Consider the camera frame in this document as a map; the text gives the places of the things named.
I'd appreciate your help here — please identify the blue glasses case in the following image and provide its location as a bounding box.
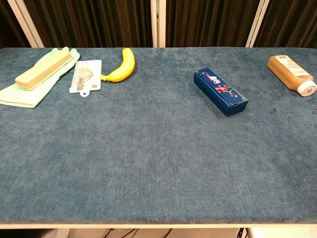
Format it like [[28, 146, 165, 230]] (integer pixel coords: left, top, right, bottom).
[[193, 67, 249, 117]]

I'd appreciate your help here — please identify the blue table cloth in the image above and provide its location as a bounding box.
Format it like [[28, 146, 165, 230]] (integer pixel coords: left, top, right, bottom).
[[0, 47, 317, 225]]

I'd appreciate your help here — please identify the yellow banana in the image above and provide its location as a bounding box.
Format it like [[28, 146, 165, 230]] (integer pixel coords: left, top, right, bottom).
[[100, 48, 136, 83]]

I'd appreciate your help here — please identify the white ruler set package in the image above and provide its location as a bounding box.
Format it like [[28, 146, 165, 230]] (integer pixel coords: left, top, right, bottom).
[[68, 59, 103, 98]]

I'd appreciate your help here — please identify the dark pleated curtain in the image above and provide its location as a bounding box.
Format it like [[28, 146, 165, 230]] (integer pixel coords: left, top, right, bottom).
[[0, 0, 33, 49], [23, 0, 153, 48], [255, 0, 317, 49], [165, 0, 261, 48]]

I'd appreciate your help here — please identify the peach pencil case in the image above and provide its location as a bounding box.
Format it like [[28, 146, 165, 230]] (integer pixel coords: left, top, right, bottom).
[[14, 50, 73, 91]]

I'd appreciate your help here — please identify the brown sauce bottle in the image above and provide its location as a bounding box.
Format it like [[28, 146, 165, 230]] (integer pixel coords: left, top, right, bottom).
[[266, 55, 317, 97]]

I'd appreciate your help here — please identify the green rubber glove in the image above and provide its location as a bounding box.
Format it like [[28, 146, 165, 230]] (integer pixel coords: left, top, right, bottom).
[[0, 46, 81, 109]]

